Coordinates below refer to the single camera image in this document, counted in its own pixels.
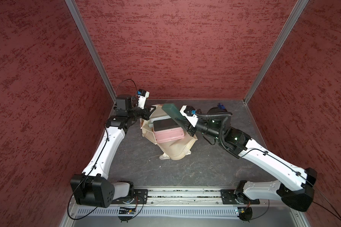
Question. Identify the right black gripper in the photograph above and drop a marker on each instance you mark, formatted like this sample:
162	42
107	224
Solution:
191	128

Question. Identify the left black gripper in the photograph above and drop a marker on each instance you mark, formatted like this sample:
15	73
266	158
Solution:
147	112

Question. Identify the cream floral canvas tote bag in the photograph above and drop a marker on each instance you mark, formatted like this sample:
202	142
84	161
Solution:
174	150

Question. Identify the green pencil case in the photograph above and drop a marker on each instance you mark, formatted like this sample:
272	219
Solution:
174	113

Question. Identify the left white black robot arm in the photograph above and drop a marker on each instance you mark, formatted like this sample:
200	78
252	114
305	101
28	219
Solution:
115	129

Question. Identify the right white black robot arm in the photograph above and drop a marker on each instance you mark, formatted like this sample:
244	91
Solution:
294	186

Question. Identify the dark grey pencil case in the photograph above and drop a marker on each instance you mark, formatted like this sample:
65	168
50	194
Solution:
164	124

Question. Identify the pink pencil case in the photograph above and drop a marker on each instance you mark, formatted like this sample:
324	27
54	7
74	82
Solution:
169	135

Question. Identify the blue stapler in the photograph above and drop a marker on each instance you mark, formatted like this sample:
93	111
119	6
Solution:
221	107

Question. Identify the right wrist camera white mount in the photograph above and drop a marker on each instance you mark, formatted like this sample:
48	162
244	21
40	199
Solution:
189	116

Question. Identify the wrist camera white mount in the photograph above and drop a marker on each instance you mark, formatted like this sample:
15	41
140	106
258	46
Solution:
189	116
142	97

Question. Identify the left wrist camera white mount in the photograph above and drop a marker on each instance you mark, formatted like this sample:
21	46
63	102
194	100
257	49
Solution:
142	97

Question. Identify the aluminium front rail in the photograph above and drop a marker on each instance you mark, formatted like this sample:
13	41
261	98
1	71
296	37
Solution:
182	195

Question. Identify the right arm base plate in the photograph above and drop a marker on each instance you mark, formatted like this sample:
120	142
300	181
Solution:
229	197

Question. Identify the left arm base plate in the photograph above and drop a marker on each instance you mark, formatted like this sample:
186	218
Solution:
139	196

